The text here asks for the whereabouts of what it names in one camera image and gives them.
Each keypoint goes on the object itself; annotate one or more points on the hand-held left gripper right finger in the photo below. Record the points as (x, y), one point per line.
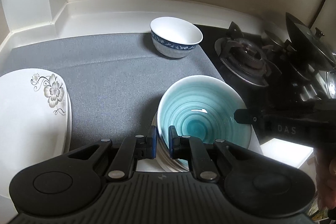
(172, 142)

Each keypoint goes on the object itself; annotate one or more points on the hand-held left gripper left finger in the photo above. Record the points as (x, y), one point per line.
(153, 142)

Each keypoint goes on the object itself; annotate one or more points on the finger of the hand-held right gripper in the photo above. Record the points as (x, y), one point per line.
(244, 117)

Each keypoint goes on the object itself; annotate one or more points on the cream ribbed bowl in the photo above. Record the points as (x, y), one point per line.
(161, 158)

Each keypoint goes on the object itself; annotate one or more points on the teal glazed bowl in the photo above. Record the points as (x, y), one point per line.
(199, 119)

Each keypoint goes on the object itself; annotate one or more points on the white bowl with blue band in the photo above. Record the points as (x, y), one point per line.
(176, 32)

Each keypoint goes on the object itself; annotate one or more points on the person's right hand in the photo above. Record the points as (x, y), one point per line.
(326, 187)

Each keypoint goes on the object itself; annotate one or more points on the black gas stove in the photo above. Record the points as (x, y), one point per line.
(241, 61)

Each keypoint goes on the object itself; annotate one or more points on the steel pot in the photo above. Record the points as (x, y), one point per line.
(331, 85)

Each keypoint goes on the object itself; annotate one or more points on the grey mat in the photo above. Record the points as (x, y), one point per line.
(110, 77)

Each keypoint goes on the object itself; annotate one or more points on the dark pot lid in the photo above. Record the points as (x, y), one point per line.
(307, 40)

